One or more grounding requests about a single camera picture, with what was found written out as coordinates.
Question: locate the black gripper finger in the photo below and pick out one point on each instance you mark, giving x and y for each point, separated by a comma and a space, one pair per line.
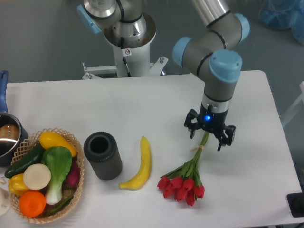
191, 122
225, 135

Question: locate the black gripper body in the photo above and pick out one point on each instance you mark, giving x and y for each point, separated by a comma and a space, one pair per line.
211, 121

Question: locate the red tulip bouquet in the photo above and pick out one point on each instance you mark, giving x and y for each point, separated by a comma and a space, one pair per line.
184, 183

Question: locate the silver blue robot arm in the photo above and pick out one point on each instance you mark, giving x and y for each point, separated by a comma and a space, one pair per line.
210, 58

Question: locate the yellow banana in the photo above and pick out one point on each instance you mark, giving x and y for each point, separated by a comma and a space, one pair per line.
143, 174

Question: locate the black device at edge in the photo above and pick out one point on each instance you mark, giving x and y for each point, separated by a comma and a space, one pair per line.
296, 204

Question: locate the dark grey ribbed vase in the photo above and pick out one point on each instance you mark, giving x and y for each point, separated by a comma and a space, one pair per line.
101, 150

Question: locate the blue plastic bag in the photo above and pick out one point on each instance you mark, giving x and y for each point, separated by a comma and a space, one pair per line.
284, 15

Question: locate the purple sweet potato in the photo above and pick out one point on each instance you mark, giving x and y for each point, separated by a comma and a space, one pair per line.
73, 177

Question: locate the green bok choy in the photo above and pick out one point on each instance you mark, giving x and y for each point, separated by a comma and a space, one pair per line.
59, 160

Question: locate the yellow squash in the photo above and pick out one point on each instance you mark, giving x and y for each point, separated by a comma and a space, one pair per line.
53, 139

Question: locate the green chili pepper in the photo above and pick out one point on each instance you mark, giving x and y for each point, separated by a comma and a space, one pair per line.
60, 206

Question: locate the dark green cucumber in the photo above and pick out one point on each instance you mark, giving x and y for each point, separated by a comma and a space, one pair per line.
32, 157

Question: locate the woven wicker basket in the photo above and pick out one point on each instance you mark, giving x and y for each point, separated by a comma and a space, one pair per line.
67, 191

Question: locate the cream round disc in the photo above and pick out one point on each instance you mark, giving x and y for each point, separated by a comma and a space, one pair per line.
37, 176

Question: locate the blue saucepan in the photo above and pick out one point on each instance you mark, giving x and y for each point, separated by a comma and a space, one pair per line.
12, 133

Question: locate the orange fruit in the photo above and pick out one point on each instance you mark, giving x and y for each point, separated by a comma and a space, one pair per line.
32, 203

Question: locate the yellow bell pepper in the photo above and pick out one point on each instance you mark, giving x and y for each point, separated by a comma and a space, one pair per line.
17, 185

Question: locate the white object at left edge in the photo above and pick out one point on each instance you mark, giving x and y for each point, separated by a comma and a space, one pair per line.
4, 198

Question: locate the white frame at right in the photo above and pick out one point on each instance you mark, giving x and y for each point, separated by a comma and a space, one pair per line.
294, 108

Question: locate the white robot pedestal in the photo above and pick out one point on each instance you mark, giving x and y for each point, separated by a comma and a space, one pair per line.
131, 48

